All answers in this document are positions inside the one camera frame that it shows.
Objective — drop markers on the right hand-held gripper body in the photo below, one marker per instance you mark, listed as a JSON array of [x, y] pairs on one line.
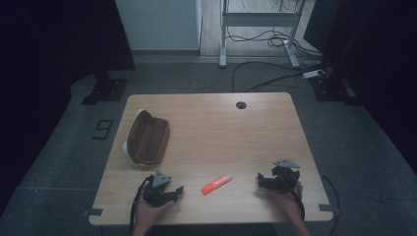
[[284, 177]]

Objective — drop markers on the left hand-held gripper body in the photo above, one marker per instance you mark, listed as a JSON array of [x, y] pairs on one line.
[[156, 191]]

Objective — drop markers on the person's left hand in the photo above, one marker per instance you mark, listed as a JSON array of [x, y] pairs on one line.
[[149, 214]]

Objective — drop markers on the person's right hand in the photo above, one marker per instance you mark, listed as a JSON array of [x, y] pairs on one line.
[[287, 201]]

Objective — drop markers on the orange highlighter pen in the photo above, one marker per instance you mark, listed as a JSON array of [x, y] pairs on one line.
[[216, 184]]

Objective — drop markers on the grey tape strip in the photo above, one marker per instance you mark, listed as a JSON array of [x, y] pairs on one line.
[[325, 207], [95, 212]]

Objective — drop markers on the brown pencil case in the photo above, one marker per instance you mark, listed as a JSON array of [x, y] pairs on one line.
[[148, 137]]

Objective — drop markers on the black stand base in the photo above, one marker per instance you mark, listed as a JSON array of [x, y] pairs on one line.
[[106, 90], [329, 88]]

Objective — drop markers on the white power strip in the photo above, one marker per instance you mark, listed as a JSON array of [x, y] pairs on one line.
[[313, 74]]

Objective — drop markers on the dark curtain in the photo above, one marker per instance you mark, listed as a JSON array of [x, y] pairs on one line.
[[377, 65], [49, 65]]

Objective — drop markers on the white desk frame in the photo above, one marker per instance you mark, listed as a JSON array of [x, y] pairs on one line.
[[259, 19]]

